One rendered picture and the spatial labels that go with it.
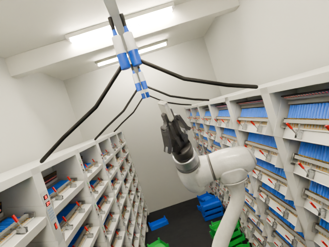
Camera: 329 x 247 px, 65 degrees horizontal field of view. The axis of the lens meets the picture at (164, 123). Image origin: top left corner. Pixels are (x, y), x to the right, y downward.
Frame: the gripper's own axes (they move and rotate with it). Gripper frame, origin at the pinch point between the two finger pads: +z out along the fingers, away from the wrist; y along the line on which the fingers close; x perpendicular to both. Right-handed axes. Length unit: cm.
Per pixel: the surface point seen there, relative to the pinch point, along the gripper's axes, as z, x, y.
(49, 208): -50, -68, -43
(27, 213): -43, -69, -52
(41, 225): -47, -59, -51
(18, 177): -23, -66, -42
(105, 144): -161, -214, 48
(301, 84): -23, 22, 50
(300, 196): -86, 27, 39
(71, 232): -76, -70, -46
